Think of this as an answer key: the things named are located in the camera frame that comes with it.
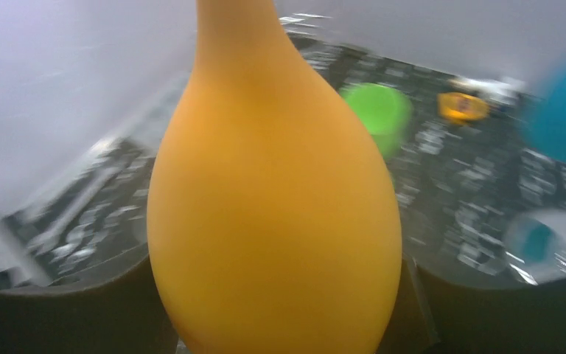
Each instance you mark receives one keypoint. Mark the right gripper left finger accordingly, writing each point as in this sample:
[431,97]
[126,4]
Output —
[113,307]

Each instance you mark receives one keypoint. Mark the green plastic wine glass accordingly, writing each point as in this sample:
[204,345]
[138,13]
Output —
[384,111]

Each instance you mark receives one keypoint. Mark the yellow tape measure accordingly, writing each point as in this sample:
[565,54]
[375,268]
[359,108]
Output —
[461,108]

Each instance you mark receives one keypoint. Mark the chrome glass rack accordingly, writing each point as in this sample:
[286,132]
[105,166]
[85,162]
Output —
[534,246]

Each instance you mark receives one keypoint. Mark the orange plastic wine glass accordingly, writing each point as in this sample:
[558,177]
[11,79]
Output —
[272,222]

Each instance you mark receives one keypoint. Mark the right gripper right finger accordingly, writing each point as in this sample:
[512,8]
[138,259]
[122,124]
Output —
[433,315]

